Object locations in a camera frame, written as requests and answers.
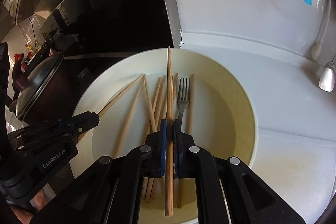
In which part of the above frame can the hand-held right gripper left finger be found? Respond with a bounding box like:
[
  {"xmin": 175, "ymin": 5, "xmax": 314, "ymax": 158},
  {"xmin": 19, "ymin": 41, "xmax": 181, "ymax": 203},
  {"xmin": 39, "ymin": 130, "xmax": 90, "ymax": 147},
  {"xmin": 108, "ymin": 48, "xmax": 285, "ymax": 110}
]
[{"xmin": 31, "ymin": 119, "xmax": 168, "ymax": 224}]

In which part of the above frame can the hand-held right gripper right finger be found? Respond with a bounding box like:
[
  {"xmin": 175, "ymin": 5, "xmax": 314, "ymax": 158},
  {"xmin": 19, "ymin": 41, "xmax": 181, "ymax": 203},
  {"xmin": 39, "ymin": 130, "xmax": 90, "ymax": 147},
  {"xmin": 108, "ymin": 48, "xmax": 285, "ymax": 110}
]
[{"xmin": 173, "ymin": 120, "xmax": 306, "ymax": 224}]

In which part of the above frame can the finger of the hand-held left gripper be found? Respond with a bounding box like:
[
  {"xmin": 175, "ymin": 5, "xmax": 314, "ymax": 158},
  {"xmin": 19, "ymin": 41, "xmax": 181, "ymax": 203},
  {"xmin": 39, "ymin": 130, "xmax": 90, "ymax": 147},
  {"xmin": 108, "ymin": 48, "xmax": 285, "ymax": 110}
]
[{"xmin": 8, "ymin": 112, "xmax": 100, "ymax": 152}]

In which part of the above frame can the steel fork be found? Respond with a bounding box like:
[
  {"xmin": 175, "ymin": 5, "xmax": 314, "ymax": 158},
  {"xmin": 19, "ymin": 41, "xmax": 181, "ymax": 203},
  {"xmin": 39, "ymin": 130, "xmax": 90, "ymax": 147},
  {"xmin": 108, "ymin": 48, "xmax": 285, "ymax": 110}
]
[{"xmin": 176, "ymin": 78, "xmax": 191, "ymax": 132}]

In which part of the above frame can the bundle of wooden chopsticks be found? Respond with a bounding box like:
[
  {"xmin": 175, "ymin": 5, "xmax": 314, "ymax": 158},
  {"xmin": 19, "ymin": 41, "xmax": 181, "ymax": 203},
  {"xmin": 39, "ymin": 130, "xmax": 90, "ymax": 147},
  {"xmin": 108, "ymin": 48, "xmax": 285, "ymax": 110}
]
[{"xmin": 113, "ymin": 72, "xmax": 195, "ymax": 209}]

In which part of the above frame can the white round bowl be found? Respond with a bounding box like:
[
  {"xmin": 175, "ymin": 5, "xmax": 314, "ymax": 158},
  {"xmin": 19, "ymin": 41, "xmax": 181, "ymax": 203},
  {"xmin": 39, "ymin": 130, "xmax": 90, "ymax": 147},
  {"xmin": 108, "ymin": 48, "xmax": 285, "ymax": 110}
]
[{"xmin": 71, "ymin": 48, "xmax": 260, "ymax": 224}]

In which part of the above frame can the person's left hand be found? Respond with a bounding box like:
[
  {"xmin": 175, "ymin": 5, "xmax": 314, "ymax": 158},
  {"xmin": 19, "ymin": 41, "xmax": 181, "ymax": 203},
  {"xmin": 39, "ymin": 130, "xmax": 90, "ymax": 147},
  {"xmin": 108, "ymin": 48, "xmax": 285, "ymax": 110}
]
[{"xmin": 5, "ymin": 186, "xmax": 57, "ymax": 218}]

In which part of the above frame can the dark pot with glass lid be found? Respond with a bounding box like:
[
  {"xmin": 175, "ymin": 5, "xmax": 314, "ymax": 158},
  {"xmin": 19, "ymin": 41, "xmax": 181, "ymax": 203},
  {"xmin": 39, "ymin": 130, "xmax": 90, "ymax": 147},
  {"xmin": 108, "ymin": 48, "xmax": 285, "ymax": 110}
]
[{"xmin": 9, "ymin": 43, "xmax": 80, "ymax": 126}]

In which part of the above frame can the cluster of condiment bottles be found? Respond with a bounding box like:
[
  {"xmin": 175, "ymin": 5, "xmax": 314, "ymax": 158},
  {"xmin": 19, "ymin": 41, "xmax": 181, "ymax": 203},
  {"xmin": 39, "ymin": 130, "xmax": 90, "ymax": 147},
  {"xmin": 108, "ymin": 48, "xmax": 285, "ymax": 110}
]
[{"xmin": 25, "ymin": 30, "xmax": 66, "ymax": 57}]

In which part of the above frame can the white plastic cutting board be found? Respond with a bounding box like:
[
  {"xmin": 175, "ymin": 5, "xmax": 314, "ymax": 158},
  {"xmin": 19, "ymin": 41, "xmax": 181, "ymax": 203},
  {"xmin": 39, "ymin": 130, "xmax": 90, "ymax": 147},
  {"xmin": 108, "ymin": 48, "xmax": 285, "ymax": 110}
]
[{"xmin": 249, "ymin": 128, "xmax": 336, "ymax": 224}]

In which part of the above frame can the black range hood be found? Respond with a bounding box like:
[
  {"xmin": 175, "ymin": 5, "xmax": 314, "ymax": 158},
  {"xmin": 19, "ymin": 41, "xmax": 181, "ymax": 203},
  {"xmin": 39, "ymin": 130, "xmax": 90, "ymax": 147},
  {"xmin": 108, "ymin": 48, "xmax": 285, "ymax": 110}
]
[{"xmin": 16, "ymin": 0, "xmax": 182, "ymax": 60}]

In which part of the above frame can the steel spatula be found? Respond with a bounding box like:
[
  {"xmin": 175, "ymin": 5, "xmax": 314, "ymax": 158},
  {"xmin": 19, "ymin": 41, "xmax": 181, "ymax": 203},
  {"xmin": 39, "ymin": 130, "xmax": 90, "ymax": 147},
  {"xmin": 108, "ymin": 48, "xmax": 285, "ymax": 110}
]
[{"xmin": 319, "ymin": 53, "xmax": 336, "ymax": 92}]

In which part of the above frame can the white bottle brush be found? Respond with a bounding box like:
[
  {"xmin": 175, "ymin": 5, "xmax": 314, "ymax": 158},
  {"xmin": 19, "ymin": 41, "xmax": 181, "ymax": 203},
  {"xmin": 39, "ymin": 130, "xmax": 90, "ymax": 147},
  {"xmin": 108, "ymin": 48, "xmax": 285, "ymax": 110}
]
[{"xmin": 311, "ymin": 0, "xmax": 332, "ymax": 61}]

